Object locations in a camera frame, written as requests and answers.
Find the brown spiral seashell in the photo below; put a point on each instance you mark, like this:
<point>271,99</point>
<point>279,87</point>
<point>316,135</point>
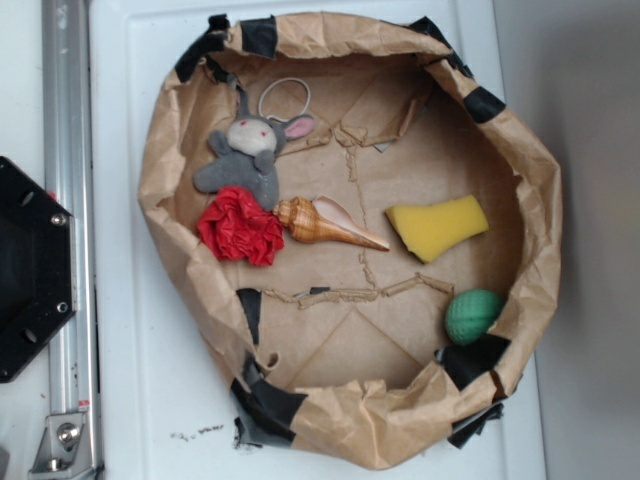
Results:
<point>323,219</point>

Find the brown paper bag basin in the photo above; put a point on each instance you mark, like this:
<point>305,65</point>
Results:
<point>336,348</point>

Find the red crumpled paper ball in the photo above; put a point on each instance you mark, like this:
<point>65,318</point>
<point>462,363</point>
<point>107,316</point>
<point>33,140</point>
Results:
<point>234,227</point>

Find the yellow sponge piece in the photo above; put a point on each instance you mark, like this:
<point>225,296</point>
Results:
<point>427,231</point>

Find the gray plush rabbit toy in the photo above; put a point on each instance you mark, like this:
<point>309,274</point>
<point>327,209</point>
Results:
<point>247,151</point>

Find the green dimpled ball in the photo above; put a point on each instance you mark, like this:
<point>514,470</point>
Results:
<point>470,315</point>

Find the white tray board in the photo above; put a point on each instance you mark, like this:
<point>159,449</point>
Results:
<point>166,410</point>

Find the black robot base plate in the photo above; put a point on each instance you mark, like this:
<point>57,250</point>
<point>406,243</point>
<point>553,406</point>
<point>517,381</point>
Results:
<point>37,296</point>

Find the aluminium rail with bracket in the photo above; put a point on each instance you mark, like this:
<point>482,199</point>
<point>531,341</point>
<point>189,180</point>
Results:
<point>71,446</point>

